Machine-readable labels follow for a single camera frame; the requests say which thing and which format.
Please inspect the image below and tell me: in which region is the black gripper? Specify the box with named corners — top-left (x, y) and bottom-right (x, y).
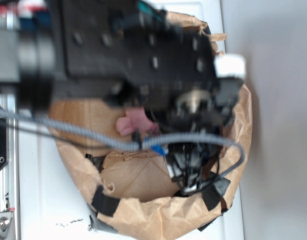
top-left (143, 77), bottom-right (244, 197)

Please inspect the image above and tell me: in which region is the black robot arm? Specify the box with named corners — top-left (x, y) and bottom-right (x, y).
top-left (0, 0), bottom-right (246, 195)

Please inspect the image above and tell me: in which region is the white block on gripper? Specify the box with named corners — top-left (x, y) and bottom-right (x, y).
top-left (213, 54), bottom-right (247, 80)

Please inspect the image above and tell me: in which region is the pink plush bunny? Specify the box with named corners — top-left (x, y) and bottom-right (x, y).
top-left (115, 107), bottom-right (160, 136)

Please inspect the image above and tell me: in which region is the brown paper bag bin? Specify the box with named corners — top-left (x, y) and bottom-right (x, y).
top-left (49, 11), bottom-right (253, 240)

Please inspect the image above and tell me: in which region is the white plastic tray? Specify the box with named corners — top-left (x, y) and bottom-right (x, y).
top-left (18, 0), bottom-right (245, 240)

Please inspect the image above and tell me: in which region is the grey corrugated cable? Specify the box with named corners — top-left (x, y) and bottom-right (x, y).
top-left (0, 104), bottom-right (246, 186)

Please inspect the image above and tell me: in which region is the aluminium frame rail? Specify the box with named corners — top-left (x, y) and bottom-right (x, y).
top-left (0, 94), bottom-right (21, 240)

